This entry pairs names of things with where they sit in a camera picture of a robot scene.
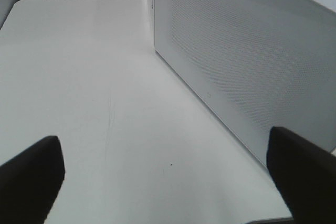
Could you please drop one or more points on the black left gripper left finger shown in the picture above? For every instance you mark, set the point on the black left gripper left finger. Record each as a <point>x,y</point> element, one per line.
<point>31,181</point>

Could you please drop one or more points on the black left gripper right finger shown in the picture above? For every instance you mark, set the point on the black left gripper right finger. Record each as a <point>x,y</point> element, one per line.
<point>304,174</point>

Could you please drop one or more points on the white microwave door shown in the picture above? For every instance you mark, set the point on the white microwave door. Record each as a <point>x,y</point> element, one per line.
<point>255,63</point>

